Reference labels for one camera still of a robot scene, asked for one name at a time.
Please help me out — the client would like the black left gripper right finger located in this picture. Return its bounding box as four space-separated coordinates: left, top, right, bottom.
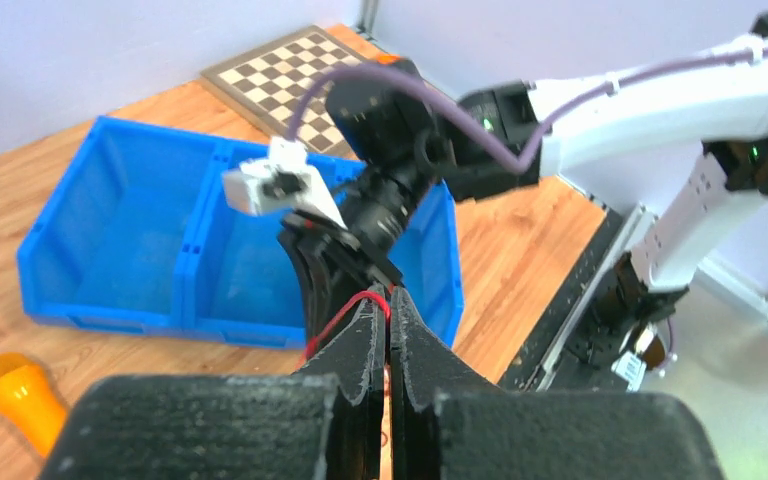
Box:
389 288 724 479

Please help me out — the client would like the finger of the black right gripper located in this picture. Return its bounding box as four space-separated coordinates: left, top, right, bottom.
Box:
278 228 384 345

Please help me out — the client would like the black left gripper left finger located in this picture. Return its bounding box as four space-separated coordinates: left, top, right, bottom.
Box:
40 288 388 479

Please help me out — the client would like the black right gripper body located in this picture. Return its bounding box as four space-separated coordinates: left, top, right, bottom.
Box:
279 162 437 285

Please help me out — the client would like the red cable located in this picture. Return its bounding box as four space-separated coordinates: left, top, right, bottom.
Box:
301 290 393 366

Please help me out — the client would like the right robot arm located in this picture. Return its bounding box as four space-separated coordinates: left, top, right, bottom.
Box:
287 13 768 332

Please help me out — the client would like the orange curved piece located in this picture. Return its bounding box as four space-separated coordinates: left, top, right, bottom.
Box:
375 53 402 65

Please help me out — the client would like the wooden chessboard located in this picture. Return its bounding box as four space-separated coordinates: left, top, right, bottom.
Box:
201 25 381 136

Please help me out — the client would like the blue plastic compartment bin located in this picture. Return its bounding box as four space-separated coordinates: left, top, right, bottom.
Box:
16 115 465 350

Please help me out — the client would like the orange cylindrical toy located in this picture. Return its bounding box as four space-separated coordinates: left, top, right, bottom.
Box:
0 352 68 458

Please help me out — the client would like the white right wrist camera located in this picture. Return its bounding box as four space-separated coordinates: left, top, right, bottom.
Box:
222 136 347 229

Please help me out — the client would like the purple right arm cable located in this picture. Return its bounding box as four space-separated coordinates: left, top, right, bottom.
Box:
283 36 768 177

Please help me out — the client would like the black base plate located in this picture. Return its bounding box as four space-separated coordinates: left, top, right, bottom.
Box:
497 209 625 391

